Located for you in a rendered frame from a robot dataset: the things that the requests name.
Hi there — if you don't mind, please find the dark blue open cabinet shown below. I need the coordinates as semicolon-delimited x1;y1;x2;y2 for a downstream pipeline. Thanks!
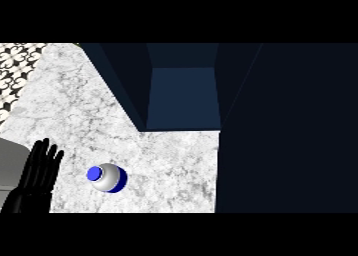
77;42;264;133

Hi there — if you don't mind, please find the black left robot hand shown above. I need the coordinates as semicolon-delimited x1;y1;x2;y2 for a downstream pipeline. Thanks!
0;137;65;214

